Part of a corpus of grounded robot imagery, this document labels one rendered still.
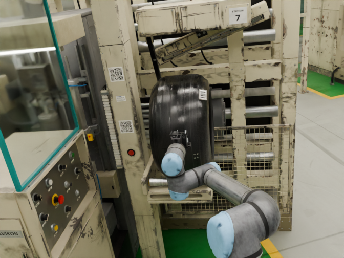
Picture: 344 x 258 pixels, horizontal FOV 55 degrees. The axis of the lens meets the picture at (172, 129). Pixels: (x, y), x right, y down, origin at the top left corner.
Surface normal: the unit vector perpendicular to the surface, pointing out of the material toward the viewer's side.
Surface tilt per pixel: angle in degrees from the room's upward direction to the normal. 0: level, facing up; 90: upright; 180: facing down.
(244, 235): 60
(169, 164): 85
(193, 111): 53
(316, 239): 0
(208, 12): 90
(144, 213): 90
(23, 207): 90
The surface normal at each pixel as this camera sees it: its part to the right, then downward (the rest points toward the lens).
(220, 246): -0.94, 0.16
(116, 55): -0.14, 0.43
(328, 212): -0.11, -0.90
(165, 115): -0.18, -0.16
